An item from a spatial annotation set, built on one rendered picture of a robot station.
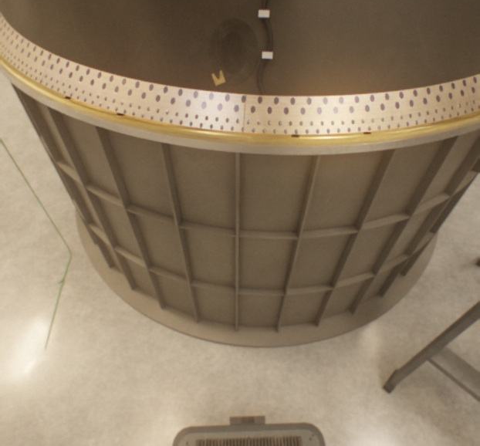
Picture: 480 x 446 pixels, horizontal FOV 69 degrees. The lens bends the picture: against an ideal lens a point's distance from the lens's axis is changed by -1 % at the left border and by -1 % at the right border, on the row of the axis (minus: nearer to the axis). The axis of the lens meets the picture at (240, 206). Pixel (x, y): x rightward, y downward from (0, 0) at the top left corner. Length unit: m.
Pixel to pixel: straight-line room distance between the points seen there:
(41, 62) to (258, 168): 0.65
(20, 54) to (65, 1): 0.24
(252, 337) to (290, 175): 1.01
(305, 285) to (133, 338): 0.87
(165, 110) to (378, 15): 0.51
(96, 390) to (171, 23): 1.49
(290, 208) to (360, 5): 0.53
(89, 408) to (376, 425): 1.19
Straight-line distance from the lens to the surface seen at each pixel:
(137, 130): 0.88
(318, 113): 0.84
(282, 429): 1.43
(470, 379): 1.64
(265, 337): 1.76
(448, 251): 2.34
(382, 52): 0.90
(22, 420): 1.90
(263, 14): 0.82
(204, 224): 1.12
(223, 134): 0.81
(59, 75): 1.07
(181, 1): 0.87
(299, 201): 1.01
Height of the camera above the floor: 1.67
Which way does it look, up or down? 49 degrees down
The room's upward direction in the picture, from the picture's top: 1 degrees clockwise
